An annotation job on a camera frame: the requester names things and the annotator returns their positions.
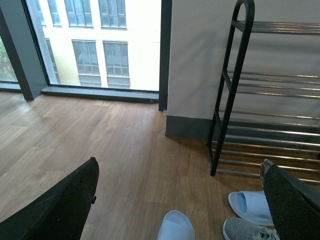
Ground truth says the grey knit sneaker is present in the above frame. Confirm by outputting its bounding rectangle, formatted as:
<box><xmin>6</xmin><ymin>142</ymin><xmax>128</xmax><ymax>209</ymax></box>
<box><xmin>222</xmin><ymin>217</ymin><xmax>280</xmax><ymax>240</ymax></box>

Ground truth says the dark grey window frame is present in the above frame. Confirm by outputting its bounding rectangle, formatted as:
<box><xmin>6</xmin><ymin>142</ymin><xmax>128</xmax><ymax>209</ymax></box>
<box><xmin>0</xmin><ymin>0</ymin><xmax>172</xmax><ymax>109</ymax></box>

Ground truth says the light blue slide slipper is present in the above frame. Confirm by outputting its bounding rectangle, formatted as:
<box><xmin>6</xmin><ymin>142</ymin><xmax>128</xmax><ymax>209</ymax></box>
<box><xmin>157</xmin><ymin>210</ymin><xmax>196</xmax><ymax>240</ymax></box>
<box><xmin>228</xmin><ymin>190</ymin><xmax>274</xmax><ymax>227</ymax></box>

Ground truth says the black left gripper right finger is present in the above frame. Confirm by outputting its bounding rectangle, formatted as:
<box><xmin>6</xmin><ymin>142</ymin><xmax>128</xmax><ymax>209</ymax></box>
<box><xmin>259</xmin><ymin>158</ymin><xmax>320</xmax><ymax>240</ymax></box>

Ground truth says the black metal shoe rack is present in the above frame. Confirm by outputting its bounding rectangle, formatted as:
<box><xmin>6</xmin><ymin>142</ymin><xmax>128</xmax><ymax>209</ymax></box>
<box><xmin>207</xmin><ymin>0</ymin><xmax>320</xmax><ymax>184</ymax></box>

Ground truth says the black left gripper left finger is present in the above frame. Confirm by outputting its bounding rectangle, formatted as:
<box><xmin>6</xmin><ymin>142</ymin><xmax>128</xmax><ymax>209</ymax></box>
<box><xmin>0</xmin><ymin>157</ymin><xmax>99</xmax><ymax>240</ymax></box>

